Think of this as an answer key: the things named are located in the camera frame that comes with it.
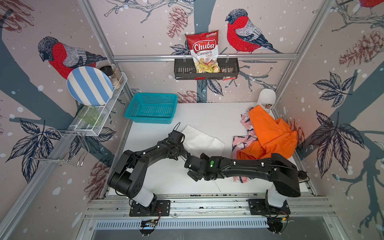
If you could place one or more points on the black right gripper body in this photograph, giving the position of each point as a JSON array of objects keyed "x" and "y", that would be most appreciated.
[{"x": 197, "y": 177}]

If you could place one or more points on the white shorts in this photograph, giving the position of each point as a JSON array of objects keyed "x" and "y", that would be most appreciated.
[{"x": 197, "y": 143}]

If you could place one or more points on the beige spice jar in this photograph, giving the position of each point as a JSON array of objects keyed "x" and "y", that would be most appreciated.
[{"x": 117, "y": 77}]

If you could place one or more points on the red Chuba chips bag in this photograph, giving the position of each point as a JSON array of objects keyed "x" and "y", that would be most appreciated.
[{"x": 205, "y": 51}]

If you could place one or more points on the green glass cup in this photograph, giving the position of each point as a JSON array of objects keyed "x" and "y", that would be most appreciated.
[{"x": 90, "y": 115}]

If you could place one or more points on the dark lid spice jar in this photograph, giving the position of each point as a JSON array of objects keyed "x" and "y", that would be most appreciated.
[{"x": 108, "y": 70}]

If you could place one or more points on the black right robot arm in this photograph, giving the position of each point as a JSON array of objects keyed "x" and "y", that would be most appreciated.
[{"x": 276, "y": 169}]

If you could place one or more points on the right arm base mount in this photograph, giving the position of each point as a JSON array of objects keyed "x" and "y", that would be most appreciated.
[{"x": 262, "y": 208}]

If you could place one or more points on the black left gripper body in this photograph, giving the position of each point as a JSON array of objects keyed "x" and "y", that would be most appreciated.
[{"x": 180, "y": 150}]

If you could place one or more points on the clear acrylic wall shelf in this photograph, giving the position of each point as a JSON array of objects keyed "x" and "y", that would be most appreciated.
[{"x": 85, "y": 129}]

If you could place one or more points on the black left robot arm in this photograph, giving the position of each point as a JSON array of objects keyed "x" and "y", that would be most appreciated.
[{"x": 128, "y": 176}]

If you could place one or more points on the metal wire rack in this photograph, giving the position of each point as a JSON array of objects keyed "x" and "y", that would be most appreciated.
[{"x": 63, "y": 147}]

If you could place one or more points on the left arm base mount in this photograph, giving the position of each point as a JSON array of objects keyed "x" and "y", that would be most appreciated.
[{"x": 155, "y": 209}]

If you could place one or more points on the pink patterned cloth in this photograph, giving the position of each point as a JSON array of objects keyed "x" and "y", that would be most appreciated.
[{"x": 240, "y": 143}]

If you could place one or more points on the blue white striped plate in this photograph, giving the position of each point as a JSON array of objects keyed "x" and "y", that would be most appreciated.
[{"x": 90, "y": 86}]

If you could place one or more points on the white mannequin head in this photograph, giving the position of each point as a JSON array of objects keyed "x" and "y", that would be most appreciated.
[{"x": 267, "y": 99}]

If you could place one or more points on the orange cloth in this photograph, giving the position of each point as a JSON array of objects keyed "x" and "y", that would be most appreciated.
[{"x": 273, "y": 137}]

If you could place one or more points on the teal plastic basket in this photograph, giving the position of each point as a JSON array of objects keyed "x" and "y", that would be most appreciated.
[{"x": 152, "y": 108}]

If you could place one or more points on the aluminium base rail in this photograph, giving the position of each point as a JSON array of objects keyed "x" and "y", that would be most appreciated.
[{"x": 183, "y": 206}]

